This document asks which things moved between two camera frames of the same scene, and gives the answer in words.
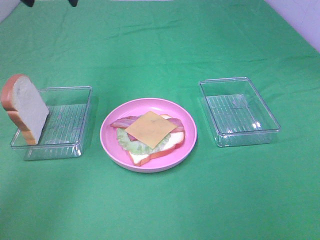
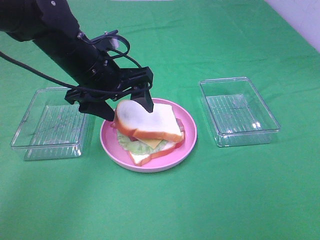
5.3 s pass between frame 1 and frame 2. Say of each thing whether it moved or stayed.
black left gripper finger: moved
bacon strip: moved
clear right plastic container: stayed
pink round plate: stayed
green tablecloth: stayed
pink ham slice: stayed
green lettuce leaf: stayed
